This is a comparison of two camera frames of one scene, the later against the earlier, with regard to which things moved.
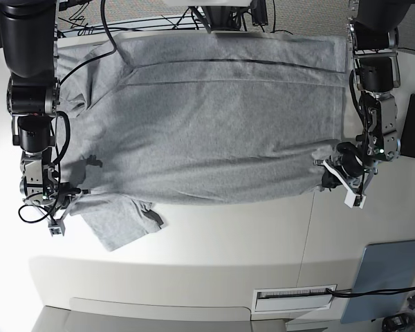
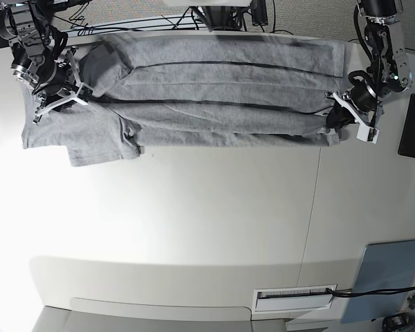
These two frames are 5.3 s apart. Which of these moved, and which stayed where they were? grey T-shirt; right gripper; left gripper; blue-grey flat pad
Moved: right gripper; grey T-shirt; left gripper
Stayed: blue-grey flat pad
